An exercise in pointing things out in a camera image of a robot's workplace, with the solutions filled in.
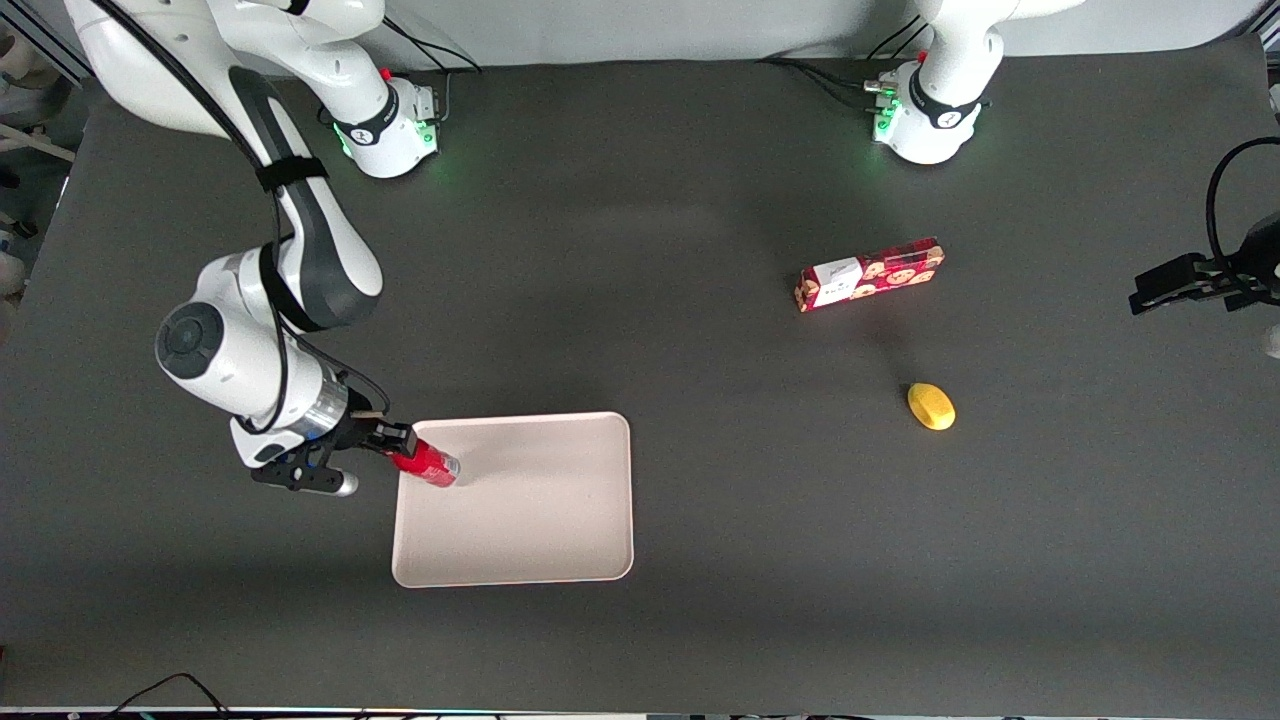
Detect black right arm base cables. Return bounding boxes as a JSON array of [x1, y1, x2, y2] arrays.
[[380, 15, 488, 123]]

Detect black velcro strap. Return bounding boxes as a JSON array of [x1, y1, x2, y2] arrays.
[[255, 157, 329, 193]]

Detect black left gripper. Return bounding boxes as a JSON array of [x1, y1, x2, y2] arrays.
[[1130, 213, 1280, 316]]

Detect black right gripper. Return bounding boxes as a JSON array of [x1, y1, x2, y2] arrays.
[[333, 412, 417, 458]]

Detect black arm base cables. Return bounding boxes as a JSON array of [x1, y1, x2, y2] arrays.
[[380, 15, 488, 123], [760, 15, 936, 113]]

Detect dark grey table mat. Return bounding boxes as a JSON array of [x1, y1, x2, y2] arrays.
[[0, 33, 1280, 713]]

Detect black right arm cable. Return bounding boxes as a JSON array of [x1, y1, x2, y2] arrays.
[[100, 0, 393, 433]]

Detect red coke bottle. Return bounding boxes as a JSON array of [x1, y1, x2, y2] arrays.
[[393, 438, 462, 489]]

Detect thin black cable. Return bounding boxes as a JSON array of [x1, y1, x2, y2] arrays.
[[100, 672, 233, 720]]

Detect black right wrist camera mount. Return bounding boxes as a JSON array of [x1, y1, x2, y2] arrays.
[[250, 440, 359, 498]]

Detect yellow lemon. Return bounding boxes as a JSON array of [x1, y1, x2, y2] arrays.
[[907, 382, 957, 432]]

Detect red cookie box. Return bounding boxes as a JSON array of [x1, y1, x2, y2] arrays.
[[795, 237, 946, 314]]

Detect beige stick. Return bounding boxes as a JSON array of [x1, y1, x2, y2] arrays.
[[0, 125, 78, 163]]

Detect black left arm base cables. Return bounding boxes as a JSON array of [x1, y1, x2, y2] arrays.
[[760, 15, 936, 113]]

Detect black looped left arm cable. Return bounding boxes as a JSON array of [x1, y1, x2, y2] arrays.
[[1205, 137, 1280, 263]]

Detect cream rectangular plastic tray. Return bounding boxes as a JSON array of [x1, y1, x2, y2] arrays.
[[391, 411, 635, 589]]

